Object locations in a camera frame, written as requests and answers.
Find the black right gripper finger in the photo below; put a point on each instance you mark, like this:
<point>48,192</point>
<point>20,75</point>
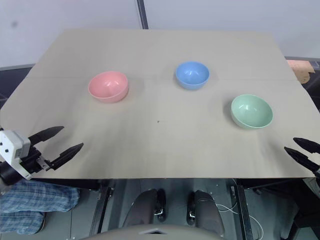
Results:
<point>310,146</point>
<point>301,158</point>

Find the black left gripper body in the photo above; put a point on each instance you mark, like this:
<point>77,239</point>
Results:
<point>31,160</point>

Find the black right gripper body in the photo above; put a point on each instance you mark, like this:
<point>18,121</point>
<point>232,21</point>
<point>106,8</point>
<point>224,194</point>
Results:
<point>318,173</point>

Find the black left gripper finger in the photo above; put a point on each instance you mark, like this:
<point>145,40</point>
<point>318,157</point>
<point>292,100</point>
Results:
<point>46,134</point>
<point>66,156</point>

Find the blue plaid cloth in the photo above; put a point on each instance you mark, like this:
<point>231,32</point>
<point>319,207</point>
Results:
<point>32,200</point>

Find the black metal table leg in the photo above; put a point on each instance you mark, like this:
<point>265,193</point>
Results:
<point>101,210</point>
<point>243,210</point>

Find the green plastic bowl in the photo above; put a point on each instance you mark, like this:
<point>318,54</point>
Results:
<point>251,111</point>

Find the brown cardboard piece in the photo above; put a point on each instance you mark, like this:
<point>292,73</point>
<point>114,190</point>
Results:
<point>298,68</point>

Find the pink plastic bowl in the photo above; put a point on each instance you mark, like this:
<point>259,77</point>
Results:
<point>107,85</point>

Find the dark grey rounded shape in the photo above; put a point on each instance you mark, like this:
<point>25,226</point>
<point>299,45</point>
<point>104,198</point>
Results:
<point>207,210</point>
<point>143,208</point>

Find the grey curved robot body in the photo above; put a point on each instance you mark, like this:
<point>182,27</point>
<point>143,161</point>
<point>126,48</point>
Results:
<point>155,233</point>

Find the blue plastic bowl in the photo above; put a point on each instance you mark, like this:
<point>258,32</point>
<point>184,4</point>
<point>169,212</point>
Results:
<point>192,73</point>

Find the dark vertical wall strip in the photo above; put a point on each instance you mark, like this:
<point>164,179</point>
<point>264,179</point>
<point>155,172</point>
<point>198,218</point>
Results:
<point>142,13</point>

